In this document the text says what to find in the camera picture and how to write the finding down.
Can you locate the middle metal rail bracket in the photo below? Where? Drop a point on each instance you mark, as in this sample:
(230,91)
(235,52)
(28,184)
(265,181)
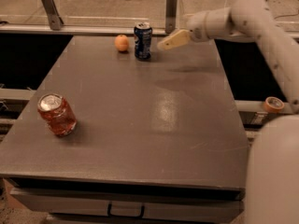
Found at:
(170,16)

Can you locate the left metal rail bracket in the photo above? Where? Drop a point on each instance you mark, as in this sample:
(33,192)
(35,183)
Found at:
(54,19)

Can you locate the orange fruit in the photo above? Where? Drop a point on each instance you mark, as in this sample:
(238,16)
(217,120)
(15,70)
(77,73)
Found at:
(121,43)

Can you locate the blue pepsi can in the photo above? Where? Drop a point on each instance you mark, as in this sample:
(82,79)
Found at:
(143,35)

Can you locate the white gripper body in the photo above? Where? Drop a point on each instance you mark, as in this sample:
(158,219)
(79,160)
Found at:
(196,26)

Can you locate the grey drawer with black handle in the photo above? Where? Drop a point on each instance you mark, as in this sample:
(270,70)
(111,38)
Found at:
(81,206)

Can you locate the orange tape roll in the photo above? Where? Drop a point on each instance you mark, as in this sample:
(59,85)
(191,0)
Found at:
(273,104)

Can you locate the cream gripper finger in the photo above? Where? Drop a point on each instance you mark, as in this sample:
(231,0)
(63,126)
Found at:
(176,39)

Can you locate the red soda can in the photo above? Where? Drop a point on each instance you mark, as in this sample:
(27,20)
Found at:
(58,114)

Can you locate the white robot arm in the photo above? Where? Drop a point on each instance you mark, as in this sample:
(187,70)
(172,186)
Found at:
(272,183)

